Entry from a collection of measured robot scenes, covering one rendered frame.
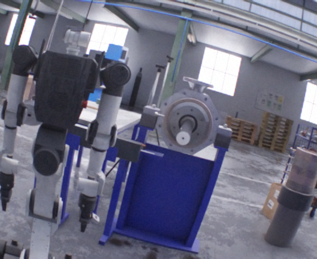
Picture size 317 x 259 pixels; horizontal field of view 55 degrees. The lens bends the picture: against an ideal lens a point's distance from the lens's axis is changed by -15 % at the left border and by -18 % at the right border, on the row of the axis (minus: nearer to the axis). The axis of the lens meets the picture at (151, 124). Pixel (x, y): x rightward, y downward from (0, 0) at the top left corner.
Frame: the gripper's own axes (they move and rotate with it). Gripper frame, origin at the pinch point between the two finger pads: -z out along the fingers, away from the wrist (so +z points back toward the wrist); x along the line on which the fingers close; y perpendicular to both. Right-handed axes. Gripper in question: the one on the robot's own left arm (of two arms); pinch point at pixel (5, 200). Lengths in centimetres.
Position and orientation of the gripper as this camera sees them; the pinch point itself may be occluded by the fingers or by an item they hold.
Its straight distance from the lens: 180.4
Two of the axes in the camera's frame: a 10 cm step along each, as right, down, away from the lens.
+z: 2.8, -9.1, -3.2
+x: -1.3, -3.6, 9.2
